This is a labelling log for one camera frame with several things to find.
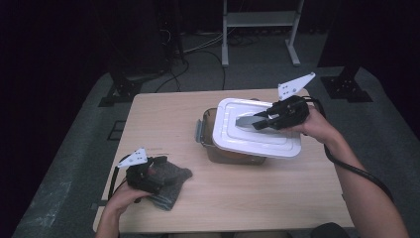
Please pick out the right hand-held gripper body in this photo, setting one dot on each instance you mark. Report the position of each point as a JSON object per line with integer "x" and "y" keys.
{"x": 292, "y": 112}

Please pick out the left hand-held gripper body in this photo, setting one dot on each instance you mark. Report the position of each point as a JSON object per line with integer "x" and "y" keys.
{"x": 142, "y": 178}

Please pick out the grey fluffy cloth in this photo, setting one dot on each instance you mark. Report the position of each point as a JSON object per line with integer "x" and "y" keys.
{"x": 171, "y": 185}

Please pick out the clear brown storage box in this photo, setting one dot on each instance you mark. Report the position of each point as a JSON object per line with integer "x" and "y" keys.
{"x": 206, "y": 132}

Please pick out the person's left hand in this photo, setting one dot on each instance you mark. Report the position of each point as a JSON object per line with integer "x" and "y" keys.
{"x": 124, "y": 200}

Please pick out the person's right hand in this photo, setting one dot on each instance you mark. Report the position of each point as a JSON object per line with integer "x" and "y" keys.
{"x": 317, "y": 127}

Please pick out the black tape strip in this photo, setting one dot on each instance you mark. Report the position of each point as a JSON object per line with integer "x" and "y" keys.
{"x": 99, "y": 205}

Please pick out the black stand base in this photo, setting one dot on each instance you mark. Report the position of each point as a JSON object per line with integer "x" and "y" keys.
{"x": 345, "y": 87}
{"x": 124, "y": 89}

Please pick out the white metal stand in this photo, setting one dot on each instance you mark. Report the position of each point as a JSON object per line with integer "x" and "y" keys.
{"x": 261, "y": 19}

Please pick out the dark equipment rack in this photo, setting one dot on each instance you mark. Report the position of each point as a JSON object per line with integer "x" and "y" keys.
{"x": 170, "y": 29}

